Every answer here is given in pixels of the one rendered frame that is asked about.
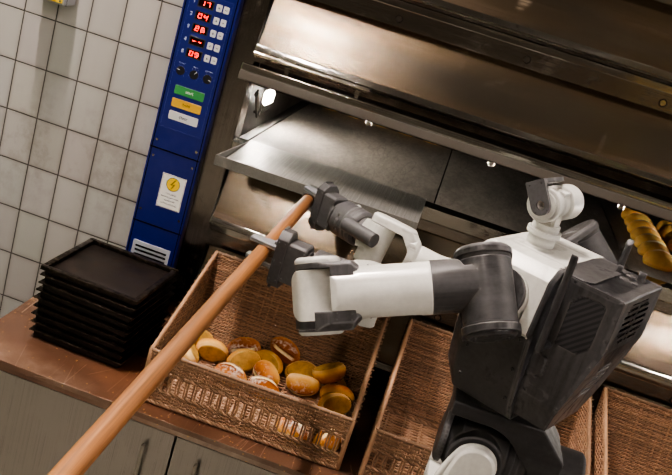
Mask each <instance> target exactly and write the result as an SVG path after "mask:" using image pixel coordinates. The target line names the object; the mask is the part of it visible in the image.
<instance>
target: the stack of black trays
mask: <svg viewBox="0 0 672 475"><path fill-rule="evenodd" d="M40 269H42V270H44V272H42V273H40V275H42V276H45V278H44V279H42V280H40V281H38V283H41V284H43V285H41V286H39V287H38V288H36V290H38V291H40V293H38V294H36V295H34V296H33V297H34V298H37V299H38V302H36V303H35V304H33V305H34V306H36V307H38V308H37V309H36V310H34V311H32V312H31V313H32V314H35V315H36V317H35V318H33V319H32V320H31V321H32V322H34V323H36V324H35V325H33V326H32V327H30V328H29V330H32V331H34V333H33V335H34V336H36V337H39V338H41V339H44V340H47V341H49V342H52V343H54V344H57V345H59V346H62V347H64V348H67V349H69V350H72V351H75V352H77V353H80V354H82V355H85V356H87V357H90V358H92V359H95V360H97V361H100V362H103V363H105V364H108V365H110V366H113V367H115V368H119V367H120V366H121V365H122V364H123V363H124V362H125V361H126V360H128V359H129V358H130V357H131V356H132V355H133V354H134V353H135V352H137V351H138V350H139V349H140V348H141V347H142V346H143V345H145V344H146V343H147V342H148V341H149V340H150V339H151V338H153V337H154V336H155V335H156V334H157V333H158V332H159V331H161V330H162V329H163V327H162V326H161V325H162V324H163V323H164V322H166V320H165V319H164V318H166V317H167V316H168V314H166V313H164V312H163V311H165V310H166V309H167V308H168V306H166V305H167V304H168V303H169V302H171V300H170V299H169V298H170V297H171V296H172V295H174V294H175V293H174V292H172V290H173V289H175V288H176V286H173V285H171V284H173V283H174V282H175V281H177V279H175V278H173V277H174V276H175V275H177V274H178V272H179V270H178V269H175V268H172V267H170V266H167V265H164V264H162V263H159V262H156V261H154V260H151V259H148V258H146V257H143V256H140V255H138V254H135V253H132V252H130V251H127V250H124V249H121V248H119V247H116V246H113V245H111V244H108V243H105V242H103V241H100V240H97V239H95V238H90V239H88V240H86V241H84V242H82V243H81V244H79V245H77V246H75V247H73V248H71V249H70V250H68V251H66V252H64V253H62V254H60V255H59V256H57V257H55V258H53V259H51V260H49V261H48V262H46V263H44V264H42V265H41V267H40Z"/></svg>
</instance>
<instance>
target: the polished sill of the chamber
mask: <svg viewBox="0 0 672 475"><path fill-rule="evenodd" d="M245 142H248V141H247V140H244V139H242V138H237V139H236V140H234V141H233V143H232V146H231V148H233V147H236V146H238V145H241V144H243V143H245ZM420 218H421V219H424V220H427V221H430V222H433V223H436V224H439V225H441V226H444V227H447V228H450V229H453V230H456V231H459V232H462V233H465V234H468V235H471V236H474V237H477V238H480V239H483V240H488V239H492V238H497V237H502V236H507V235H512V234H517V233H519V232H516V231H513V230H510V229H508V228H505V227H502V226H499V225H496V224H493V223H490V222H487V221H484V220H481V219H478V218H475V217H472V216H469V215H466V214H463V213H460V212H457V211H454V210H451V209H448V208H445V207H442V206H440V205H437V204H434V203H431V202H428V201H426V203H425V206H424V208H423V211H422V214H421V217H420ZM646 279H647V280H649V281H651V282H654V283H656V284H658V285H660V286H662V291H661V293H660V295H659V298H658V299H659V300H662V301H665V302H668V303H670V304H672V284H670V283H667V282H664V281H661V280H658V279H655V278H652V277H649V276H647V277H646Z"/></svg>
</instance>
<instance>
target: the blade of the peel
mask: <svg viewBox="0 0 672 475"><path fill-rule="evenodd" d="M213 165H216V166H219V167H222V168H225V169H228V170H231V171H234V172H237V173H240V174H243V175H246V176H249V177H251V178H254V179H257V180H260V181H263V182H266V183H269V184H272V185H275V186H278V187H281V188H284V189H287V190H290V191H293V192H296V193H298V194H301V195H302V194H303V192H304V191H305V190H304V186H310V185H314V186H317V187H319V186H320V185H321V184H323V183H324V182H326V181H333V182H334V184H335V185H336V186H337V187H338V189H339V194H340V195H342V196H344V197H345V198H347V199H348V200H349V201H351V202H352V203H354V204H356V205H358V204H359V205H361V206H362V207H361V208H363V209H365V210H366V211H368V212H370V213H371V214H372V215H374V213H375V212H381V213H383V214H386V215H388V216H390V217H392V218H394V219H396V220H398V221H400V222H402V223H404V224H406V225H408V226H410V227H412V228H413V229H415V230H416V229H417V226H418V223H419V220H420V217H421V214H422V211H423V208H424V206H425V203H426V200H427V199H426V198H423V197H420V196H417V195H414V194H411V193H408V192H405V191H402V190H399V189H396V188H393V187H390V186H387V185H384V184H381V183H378V182H375V181H372V180H369V179H366V178H363V177H360V176H357V175H354V174H351V173H348V172H345V171H342V170H339V169H336V168H333V167H331V166H328V165H325V164H322V163H319V162H316V161H313V160H310V159H307V158H304V157H301V156H298V155H295V154H292V153H289V152H286V151H283V150H280V149H277V148H274V147H271V146H268V145H265V144H262V143H259V142H256V141H253V140H250V141H248V142H245V143H243V144H241V145H238V146H236V147H233V148H231V149H228V150H226V151H223V152H221V153H219V154H216V156H215V160H214V164H213Z"/></svg>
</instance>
